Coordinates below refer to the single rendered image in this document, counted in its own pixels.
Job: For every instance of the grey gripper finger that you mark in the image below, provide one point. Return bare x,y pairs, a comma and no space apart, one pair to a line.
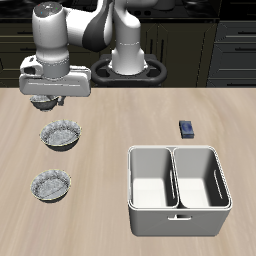
61,100

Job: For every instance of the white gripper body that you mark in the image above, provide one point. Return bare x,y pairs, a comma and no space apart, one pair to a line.
56,85

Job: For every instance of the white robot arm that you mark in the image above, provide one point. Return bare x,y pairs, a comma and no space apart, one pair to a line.
128,50

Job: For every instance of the small grey fluted bowl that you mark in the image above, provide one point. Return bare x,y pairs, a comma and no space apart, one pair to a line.
41,102

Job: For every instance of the large grey fluted bowl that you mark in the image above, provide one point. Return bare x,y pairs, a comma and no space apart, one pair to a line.
60,134

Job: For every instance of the medium grey fluted bowl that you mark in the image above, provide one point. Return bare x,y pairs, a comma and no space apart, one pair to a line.
50,185

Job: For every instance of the small dark blue box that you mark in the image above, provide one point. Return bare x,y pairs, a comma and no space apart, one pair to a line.
186,129

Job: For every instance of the white two-bin basket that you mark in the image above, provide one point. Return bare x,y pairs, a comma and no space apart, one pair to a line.
179,190

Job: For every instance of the flat black base plate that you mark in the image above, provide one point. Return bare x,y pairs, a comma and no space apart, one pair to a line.
156,71

